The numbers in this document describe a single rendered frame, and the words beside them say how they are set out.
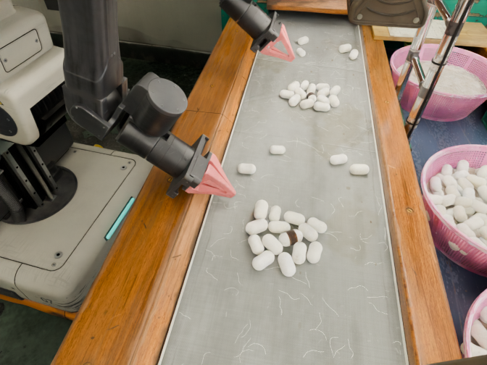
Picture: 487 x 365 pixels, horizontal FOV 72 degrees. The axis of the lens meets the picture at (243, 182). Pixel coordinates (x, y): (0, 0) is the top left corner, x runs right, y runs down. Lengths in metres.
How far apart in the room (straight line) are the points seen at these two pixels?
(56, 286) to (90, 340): 0.69
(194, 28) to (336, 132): 1.82
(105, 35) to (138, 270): 0.31
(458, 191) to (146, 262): 0.54
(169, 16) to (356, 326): 2.26
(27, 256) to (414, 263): 1.07
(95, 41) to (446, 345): 0.55
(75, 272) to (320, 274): 0.82
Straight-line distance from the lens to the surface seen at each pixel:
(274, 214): 0.55
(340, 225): 0.58
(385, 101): 0.84
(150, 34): 2.63
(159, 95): 0.46
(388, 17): 0.43
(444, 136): 0.95
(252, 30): 0.81
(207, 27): 2.42
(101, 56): 0.47
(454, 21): 0.70
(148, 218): 0.56
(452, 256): 0.68
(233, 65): 0.92
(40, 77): 0.94
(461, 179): 0.74
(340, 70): 0.98
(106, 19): 0.45
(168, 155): 0.52
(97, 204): 1.29
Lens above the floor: 1.19
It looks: 47 degrees down
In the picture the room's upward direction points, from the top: straight up
